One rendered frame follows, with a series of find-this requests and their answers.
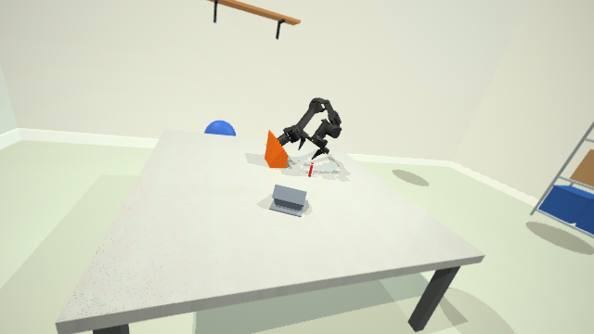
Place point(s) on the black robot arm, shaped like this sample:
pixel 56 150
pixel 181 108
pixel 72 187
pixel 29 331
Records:
pixel 332 129

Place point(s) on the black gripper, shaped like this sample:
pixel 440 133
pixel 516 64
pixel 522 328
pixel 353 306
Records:
pixel 304 135

